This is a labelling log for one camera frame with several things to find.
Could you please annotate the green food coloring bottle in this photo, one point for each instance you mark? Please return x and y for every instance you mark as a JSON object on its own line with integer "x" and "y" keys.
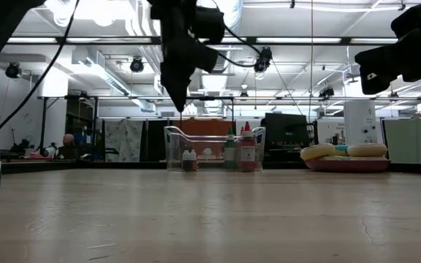
{"x": 230, "y": 153}

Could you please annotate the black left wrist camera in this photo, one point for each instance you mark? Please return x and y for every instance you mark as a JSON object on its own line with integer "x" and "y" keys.
{"x": 210, "y": 25}

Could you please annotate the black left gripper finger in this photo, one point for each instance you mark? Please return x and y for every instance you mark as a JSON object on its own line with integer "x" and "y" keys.
{"x": 170, "y": 76}
{"x": 203, "y": 58}

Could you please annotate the person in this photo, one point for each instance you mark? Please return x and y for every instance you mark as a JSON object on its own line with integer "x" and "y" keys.
{"x": 68, "y": 140}

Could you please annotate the black ceiling spotlight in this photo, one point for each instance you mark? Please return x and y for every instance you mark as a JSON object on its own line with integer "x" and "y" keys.
{"x": 12, "y": 69}
{"x": 136, "y": 65}
{"x": 326, "y": 92}

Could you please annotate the blue frosted donut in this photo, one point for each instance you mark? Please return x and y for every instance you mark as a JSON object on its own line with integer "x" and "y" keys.
{"x": 341, "y": 149}

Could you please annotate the orange partition panel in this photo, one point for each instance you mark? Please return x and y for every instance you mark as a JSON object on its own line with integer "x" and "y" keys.
{"x": 203, "y": 128}

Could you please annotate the black background rig frame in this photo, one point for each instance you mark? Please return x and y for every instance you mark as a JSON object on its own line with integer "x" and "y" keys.
{"x": 44, "y": 128}

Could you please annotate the black aluminium rig frame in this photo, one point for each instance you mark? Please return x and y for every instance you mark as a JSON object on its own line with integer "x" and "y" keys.
{"x": 250, "y": 41}

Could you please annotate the silver ventilation duct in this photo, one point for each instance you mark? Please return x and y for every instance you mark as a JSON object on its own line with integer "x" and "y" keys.
{"x": 234, "y": 14}

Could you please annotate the black overhead camera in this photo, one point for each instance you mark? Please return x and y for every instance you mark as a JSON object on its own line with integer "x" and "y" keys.
{"x": 263, "y": 59}

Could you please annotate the pale green partition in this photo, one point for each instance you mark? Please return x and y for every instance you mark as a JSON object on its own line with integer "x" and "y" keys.
{"x": 415, "y": 142}

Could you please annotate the clear plastic bin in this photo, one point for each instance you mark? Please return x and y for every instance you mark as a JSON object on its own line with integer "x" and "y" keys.
{"x": 174, "y": 153}

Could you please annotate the red food coloring bottle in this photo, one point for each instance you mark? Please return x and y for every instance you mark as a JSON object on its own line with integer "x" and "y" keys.
{"x": 247, "y": 160}

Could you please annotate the black monitor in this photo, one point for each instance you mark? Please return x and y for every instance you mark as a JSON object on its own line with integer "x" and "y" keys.
{"x": 287, "y": 131}

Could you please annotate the white square column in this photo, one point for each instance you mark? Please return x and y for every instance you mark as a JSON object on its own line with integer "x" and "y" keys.
{"x": 360, "y": 120}

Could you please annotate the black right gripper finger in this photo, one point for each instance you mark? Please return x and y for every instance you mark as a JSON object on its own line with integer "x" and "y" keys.
{"x": 375, "y": 73}
{"x": 413, "y": 58}

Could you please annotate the grey marbled curtain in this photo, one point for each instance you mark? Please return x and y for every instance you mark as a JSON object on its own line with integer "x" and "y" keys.
{"x": 123, "y": 140}

